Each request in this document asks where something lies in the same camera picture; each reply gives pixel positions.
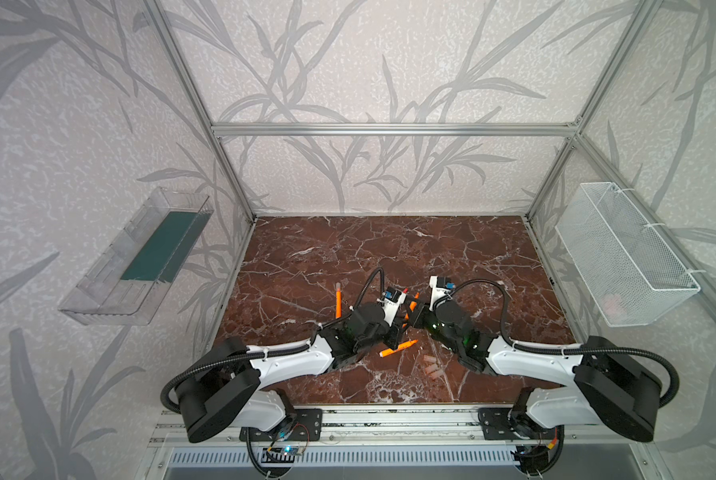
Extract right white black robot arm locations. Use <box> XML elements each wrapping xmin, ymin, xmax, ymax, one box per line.
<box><xmin>408</xmin><ymin>297</ymin><xmax>680</xmax><ymax>443</ymax></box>

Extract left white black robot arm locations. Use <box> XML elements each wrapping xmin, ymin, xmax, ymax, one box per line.
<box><xmin>160</xmin><ymin>299</ymin><xmax>404</xmax><ymax>443</ymax></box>

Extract orange highlighter upper pair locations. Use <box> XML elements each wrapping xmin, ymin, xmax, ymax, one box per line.
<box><xmin>409</xmin><ymin>292</ymin><xmax>420</xmax><ymax>311</ymax></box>

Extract small green circuit board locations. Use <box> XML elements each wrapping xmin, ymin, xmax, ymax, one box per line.
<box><xmin>264</xmin><ymin>445</ymin><xmax>307</xmax><ymax>463</ymax></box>

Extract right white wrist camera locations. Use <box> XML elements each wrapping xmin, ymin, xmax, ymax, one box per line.
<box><xmin>429</xmin><ymin>276</ymin><xmax>456</xmax><ymax>312</ymax></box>

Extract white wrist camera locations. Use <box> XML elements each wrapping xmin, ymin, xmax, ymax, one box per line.
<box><xmin>381</xmin><ymin>287</ymin><xmax>407</xmax><ymax>326</ymax></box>
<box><xmin>429</xmin><ymin>276</ymin><xmax>456</xmax><ymax>312</ymax></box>

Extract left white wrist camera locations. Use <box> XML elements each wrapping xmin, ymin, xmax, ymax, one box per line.
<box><xmin>381</xmin><ymin>287</ymin><xmax>407</xmax><ymax>326</ymax></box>

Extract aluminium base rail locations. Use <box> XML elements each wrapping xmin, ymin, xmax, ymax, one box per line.
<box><xmin>147</xmin><ymin>403</ymin><xmax>634</xmax><ymax>447</ymax></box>

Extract white wire mesh basket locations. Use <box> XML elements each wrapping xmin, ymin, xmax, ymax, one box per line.
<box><xmin>556</xmin><ymin>182</ymin><xmax>701</xmax><ymax>328</ymax></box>

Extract aluminium frame crossbar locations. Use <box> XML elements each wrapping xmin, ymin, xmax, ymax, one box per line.
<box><xmin>210</xmin><ymin>122</ymin><xmax>576</xmax><ymax>138</ymax></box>

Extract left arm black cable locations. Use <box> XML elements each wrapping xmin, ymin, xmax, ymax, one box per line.
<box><xmin>159</xmin><ymin>267</ymin><xmax>388</xmax><ymax>414</ymax></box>

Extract clear plastic wall tray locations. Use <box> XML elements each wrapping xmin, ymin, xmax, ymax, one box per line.
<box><xmin>59</xmin><ymin>187</ymin><xmax>214</xmax><ymax>326</ymax></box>

